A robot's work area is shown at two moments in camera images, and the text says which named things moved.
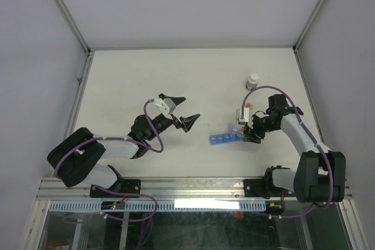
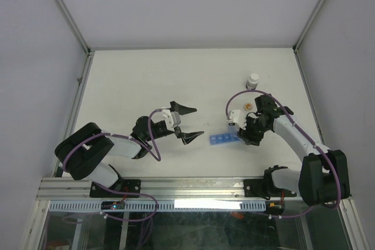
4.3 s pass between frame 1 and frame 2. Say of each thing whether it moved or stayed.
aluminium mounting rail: stayed
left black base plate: stayed
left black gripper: moved
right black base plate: stayed
